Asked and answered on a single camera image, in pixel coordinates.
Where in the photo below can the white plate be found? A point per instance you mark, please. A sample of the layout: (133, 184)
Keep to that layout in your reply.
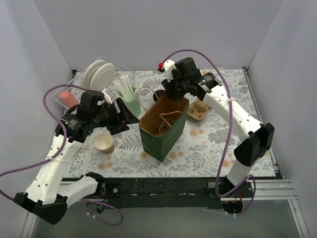
(89, 72)
(102, 77)

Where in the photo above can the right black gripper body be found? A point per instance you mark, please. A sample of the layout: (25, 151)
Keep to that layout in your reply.
(174, 90)

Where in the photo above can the brown paper coffee cup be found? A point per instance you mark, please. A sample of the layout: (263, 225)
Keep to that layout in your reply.
(157, 94)

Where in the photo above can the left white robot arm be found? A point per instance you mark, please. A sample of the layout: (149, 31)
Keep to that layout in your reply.
(44, 197)

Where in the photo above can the pink plastic cup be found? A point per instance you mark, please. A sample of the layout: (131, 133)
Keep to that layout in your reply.
(68, 99)

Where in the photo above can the white plate rear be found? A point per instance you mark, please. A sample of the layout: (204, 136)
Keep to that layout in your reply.
(89, 72)

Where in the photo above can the clear plastic dish rack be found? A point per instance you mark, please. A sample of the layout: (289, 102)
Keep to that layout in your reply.
(76, 81)

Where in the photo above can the white wrapped straws bundle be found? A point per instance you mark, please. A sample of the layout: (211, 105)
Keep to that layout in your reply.
(125, 89)

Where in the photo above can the brown cardboard cup carrier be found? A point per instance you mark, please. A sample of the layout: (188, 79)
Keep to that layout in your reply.
(165, 126)

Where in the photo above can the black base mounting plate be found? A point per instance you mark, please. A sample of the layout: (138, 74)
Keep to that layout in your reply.
(161, 193)

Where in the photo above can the white plate front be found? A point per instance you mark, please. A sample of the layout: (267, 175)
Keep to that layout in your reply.
(102, 77)

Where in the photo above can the green brown paper bag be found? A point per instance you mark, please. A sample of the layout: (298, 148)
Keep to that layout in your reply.
(163, 108)

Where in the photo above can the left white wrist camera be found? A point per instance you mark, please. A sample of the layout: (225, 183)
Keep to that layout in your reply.
(109, 96)

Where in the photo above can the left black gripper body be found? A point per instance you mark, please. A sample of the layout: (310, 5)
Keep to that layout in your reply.
(119, 115)

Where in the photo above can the floral patterned table mat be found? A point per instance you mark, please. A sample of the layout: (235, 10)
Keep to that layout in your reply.
(196, 153)

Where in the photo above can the aluminium frame rail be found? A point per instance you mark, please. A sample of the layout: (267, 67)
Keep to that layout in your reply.
(267, 209)

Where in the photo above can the green straw holder cup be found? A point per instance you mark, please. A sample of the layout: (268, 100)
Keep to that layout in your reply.
(133, 106)

